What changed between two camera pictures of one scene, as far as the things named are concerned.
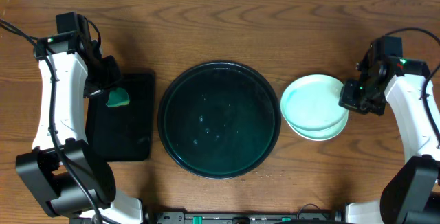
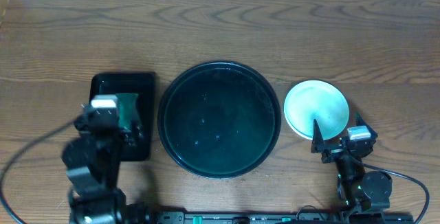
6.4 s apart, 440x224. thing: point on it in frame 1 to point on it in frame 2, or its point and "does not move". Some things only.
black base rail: x=179 y=217 does not move
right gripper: x=346 y=99 to x=333 y=150
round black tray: x=219 y=120 does not move
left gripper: x=104 y=84 to x=128 y=133
